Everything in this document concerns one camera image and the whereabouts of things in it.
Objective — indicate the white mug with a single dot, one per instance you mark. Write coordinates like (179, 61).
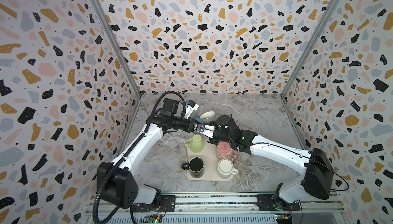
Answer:
(226, 169)

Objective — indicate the cream plastic tray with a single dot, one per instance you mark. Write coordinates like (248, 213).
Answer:
(211, 164)

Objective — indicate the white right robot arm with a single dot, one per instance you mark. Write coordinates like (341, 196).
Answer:
(315, 170)

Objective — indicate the grey mug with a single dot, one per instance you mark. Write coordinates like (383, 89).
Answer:
(206, 118)

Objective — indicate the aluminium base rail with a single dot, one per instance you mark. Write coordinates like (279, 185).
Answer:
(233, 208)

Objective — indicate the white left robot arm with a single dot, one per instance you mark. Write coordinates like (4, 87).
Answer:
(115, 180)

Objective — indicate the light green mug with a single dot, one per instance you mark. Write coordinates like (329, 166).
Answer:
(195, 144)

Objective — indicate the metal right corner post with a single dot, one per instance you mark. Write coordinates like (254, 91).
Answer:
(309, 46)

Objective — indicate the metal corner post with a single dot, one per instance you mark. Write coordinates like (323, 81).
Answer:
(115, 46)
(309, 46)

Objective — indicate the metal left corner post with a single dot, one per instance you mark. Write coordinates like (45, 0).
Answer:
(115, 46)

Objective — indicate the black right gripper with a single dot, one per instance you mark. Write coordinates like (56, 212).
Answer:
(213, 132)

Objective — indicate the pink mug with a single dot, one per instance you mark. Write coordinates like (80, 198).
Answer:
(224, 151)

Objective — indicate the black mug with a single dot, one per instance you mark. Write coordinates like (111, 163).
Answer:
(195, 166)

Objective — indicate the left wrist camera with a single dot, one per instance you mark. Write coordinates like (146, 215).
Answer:
(171, 107)

